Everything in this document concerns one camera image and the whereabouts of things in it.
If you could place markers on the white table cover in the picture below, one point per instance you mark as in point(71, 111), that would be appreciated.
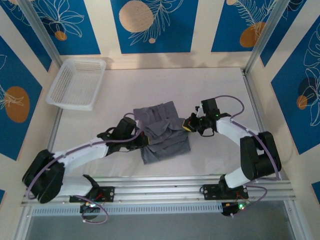
point(150, 87)

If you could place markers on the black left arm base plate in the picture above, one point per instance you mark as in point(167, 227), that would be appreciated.
point(110, 193)

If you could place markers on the white plastic mesh basket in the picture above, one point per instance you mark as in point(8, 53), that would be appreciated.
point(75, 85)

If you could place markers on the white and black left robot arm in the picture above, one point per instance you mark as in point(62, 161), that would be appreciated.
point(82, 152)

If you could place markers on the grey t-shirt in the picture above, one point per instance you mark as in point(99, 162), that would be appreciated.
point(165, 147)

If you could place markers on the aluminium side rail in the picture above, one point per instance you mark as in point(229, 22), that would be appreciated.
point(53, 130)
point(257, 112)

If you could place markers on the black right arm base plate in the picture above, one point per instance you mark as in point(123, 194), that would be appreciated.
point(208, 191)

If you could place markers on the aluminium frame leg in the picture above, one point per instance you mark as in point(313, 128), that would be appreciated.
point(298, 230)
point(22, 225)

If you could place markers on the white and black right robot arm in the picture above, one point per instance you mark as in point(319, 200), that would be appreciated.
point(230, 127)

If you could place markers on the aluminium mounting rail frame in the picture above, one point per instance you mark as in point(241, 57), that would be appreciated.
point(155, 190)

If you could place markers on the aluminium corner post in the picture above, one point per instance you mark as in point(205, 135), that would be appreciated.
point(40, 32)
point(265, 32)

